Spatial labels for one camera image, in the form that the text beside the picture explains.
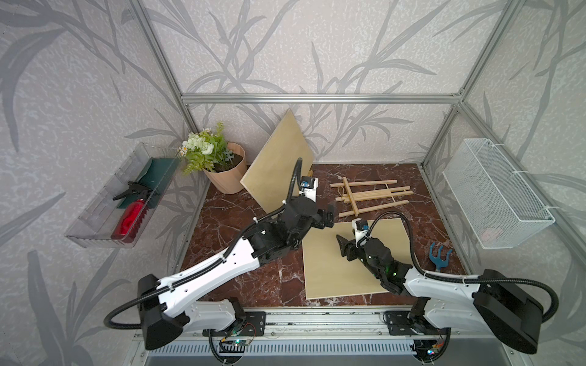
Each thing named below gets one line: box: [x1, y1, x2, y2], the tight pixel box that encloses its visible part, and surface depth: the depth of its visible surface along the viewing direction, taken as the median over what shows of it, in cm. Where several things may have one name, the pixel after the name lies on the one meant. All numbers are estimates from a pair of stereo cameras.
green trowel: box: [116, 157, 181, 210], surface depth 68 cm
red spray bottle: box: [111, 181, 153, 244], surface depth 61 cm
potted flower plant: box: [177, 122, 248, 195], surface depth 89 cm
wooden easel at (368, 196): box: [329, 176, 415, 219], surface depth 110 cm
